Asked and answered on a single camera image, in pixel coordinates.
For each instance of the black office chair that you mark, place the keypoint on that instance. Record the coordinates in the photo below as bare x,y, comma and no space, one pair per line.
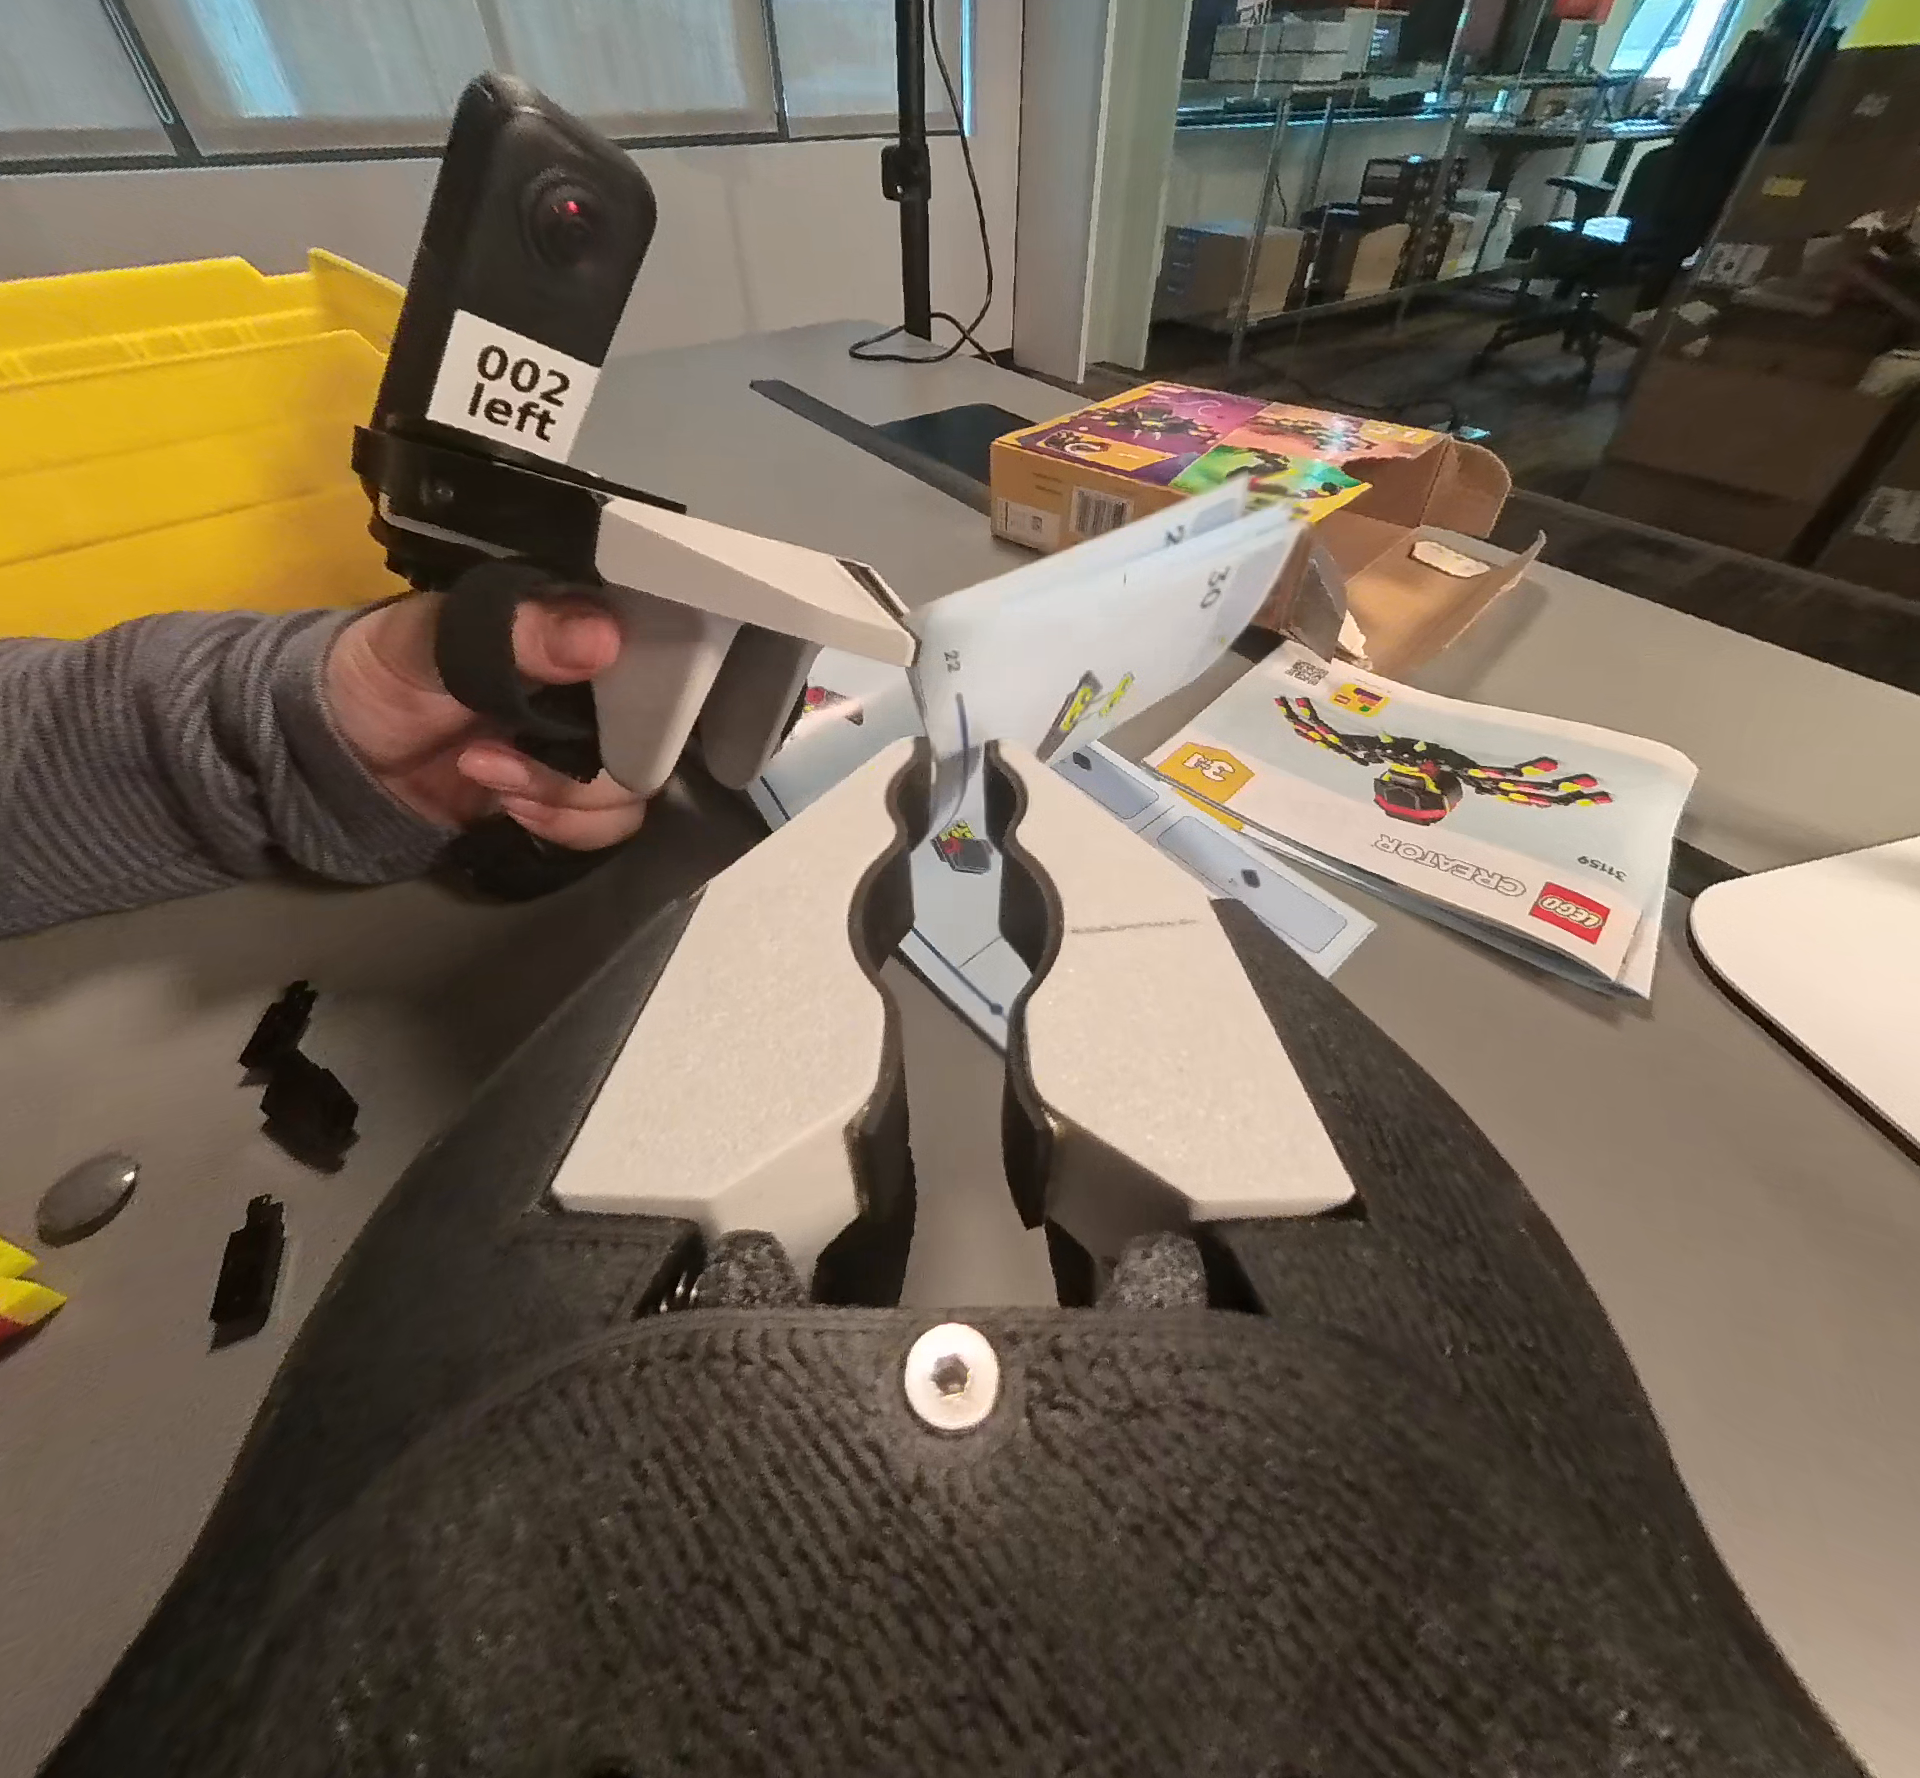
1650,204

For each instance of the dark teal desk pad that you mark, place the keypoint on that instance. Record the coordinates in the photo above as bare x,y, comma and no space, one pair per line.
930,436

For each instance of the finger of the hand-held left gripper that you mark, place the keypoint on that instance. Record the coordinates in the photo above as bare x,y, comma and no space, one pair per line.
721,571

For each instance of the orange cardboard lego box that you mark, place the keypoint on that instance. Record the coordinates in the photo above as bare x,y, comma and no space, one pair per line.
1112,458

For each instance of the yellow plastic bin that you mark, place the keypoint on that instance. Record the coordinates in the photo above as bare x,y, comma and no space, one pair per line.
165,458

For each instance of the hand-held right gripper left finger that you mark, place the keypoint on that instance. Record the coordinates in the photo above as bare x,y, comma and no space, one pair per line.
721,1059

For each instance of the person's left forearm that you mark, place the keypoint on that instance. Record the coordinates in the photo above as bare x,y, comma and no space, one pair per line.
165,759

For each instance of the black tripod pole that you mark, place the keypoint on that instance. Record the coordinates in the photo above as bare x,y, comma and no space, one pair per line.
912,84

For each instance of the person's left hand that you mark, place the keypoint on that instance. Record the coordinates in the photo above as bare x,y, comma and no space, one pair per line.
399,698

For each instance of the wooden desk lamp white base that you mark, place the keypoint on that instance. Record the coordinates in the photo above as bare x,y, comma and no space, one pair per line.
1831,969

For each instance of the small black yellow lego assembly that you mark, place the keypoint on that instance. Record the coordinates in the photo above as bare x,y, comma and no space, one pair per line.
28,1298

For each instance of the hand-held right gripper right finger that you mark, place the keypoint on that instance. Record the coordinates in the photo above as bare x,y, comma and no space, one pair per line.
1186,1074

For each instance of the grey round lego tile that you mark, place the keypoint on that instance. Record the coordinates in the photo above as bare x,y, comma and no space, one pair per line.
87,1198

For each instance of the closed instruction booklet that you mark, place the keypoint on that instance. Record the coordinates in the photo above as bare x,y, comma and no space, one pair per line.
1427,819

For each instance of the black lego slope piece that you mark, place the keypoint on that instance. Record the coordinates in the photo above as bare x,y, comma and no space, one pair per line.
313,1112

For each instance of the instruction booklet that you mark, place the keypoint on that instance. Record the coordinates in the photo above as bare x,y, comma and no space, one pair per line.
1081,609
1427,819

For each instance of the black lego clip piece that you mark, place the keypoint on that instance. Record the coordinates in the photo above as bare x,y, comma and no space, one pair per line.
282,1025
248,1269

